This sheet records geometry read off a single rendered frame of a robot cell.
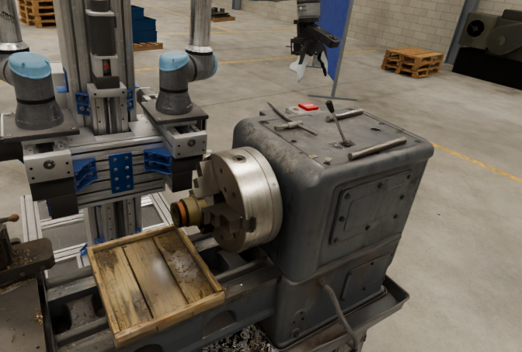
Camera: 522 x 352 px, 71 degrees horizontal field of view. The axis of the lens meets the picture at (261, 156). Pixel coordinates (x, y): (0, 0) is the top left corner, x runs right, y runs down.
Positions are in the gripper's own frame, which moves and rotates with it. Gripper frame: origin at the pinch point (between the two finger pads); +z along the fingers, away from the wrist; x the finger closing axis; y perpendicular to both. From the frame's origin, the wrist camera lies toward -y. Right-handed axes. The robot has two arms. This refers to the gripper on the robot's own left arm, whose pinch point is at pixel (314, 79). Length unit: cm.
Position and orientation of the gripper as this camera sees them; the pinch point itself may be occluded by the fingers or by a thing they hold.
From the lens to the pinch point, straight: 129.8
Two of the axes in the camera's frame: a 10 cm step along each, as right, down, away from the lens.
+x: -7.3, 2.7, -6.3
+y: -6.8, -2.1, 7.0
